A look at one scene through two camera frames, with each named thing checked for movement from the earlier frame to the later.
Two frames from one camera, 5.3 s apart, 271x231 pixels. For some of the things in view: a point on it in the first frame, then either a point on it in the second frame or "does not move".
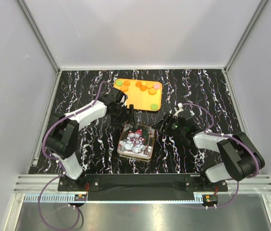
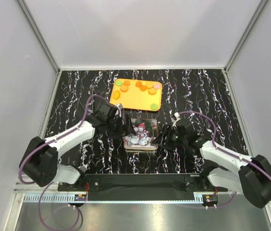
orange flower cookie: (138, 84) does not move
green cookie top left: (119, 83) does not move
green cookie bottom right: (154, 106) does not move
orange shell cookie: (127, 83) does not move
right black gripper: (160, 126) to (166, 130)
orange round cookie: (152, 91) does not move
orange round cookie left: (124, 88) does not move
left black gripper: (124, 108) to (121, 131)
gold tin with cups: (147, 160) to (131, 148)
